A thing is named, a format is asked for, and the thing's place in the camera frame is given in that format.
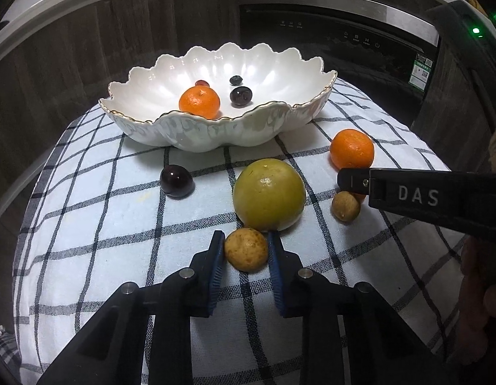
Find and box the brown longan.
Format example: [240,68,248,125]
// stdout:
[332,191,361,222]
[224,228,269,272]

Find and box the built-in black oven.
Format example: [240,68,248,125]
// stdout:
[237,3,441,133]

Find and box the dark grape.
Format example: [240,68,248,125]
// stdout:
[230,86,252,107]

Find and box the dark wood base cabinet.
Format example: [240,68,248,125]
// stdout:
[0,0,242,225]

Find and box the white scalloped ceramic bowl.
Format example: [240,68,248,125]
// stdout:
[99,43,338,153]

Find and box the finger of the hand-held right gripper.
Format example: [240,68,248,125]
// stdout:
[337,167,371,194]

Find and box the white dark-checked cloth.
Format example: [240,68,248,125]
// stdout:
[0,76,469,385]

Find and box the person's right hand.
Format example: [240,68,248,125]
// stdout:
[458,235,496,367]

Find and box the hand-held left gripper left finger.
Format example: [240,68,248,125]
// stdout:
[35,230,228,385]

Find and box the yellow-green round citrus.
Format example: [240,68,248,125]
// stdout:
[232,159,306,232]

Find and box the orange tangerine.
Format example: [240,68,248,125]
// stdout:
[330,129,375,170]
[179,86,221,120]

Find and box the green white label sticker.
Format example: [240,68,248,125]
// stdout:
[410,58,433,87]

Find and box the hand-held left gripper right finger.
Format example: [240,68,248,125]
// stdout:
[267,230,453,385]

